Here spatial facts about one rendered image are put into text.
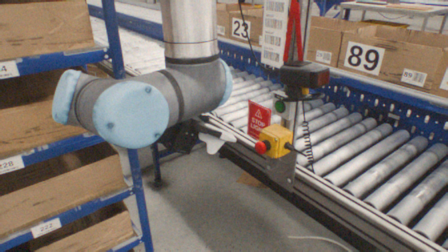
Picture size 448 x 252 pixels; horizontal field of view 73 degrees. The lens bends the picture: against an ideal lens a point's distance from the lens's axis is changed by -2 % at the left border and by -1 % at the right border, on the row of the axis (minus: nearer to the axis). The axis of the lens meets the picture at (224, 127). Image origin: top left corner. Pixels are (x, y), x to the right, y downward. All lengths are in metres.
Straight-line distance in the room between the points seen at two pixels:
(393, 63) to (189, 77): 1.03
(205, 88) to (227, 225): 1.39
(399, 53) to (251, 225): 1.14
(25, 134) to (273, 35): 0.66
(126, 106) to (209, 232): 1.43
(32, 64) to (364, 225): 0.86
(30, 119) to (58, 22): 0.22
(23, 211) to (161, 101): 0.57
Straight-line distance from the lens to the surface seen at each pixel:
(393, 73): 1.39
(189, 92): 0.47
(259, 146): 0.87
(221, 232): 1.78
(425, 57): 1.34
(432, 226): 0.92
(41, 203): 0.91
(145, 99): 0.42
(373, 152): 1.14
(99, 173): 0.91
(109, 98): 0.41
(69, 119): 0.54
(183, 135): 0.64
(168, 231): 1.81
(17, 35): 0.76
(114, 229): 1.04
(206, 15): 0.47
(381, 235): 0.89
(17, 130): 0.80
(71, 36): 0.77
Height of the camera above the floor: 1.31
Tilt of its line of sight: 28 degrees down
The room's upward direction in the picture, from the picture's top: straight up
